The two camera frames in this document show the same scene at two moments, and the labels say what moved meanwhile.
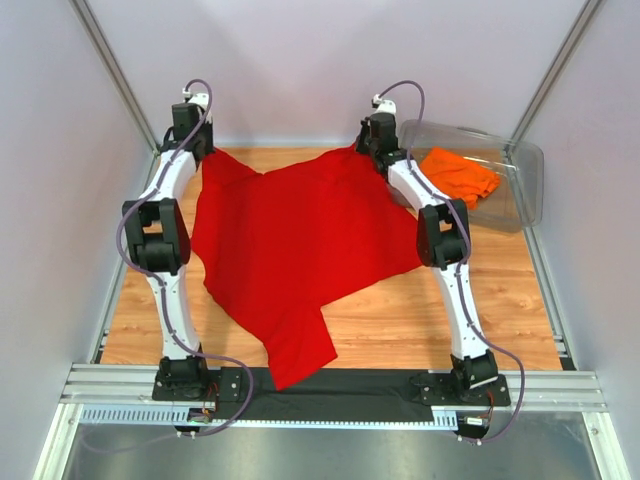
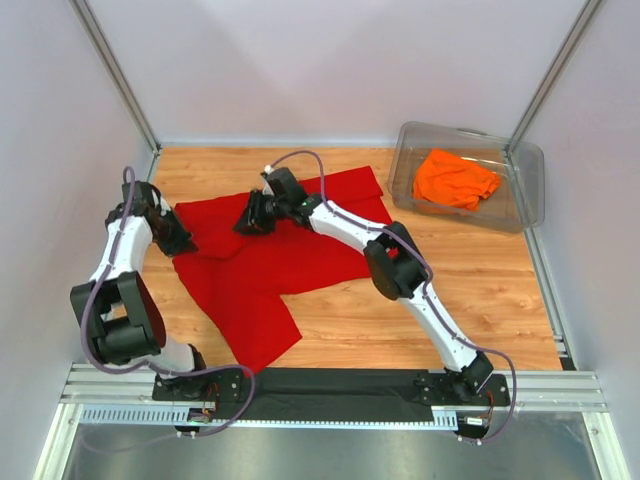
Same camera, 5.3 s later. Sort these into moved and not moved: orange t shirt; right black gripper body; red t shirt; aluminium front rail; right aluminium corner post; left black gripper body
Moved: right black gripper body; red t shirt; left black gripper body
Not moved: right aluminium corner post; aluminium front rail; orange t shirt
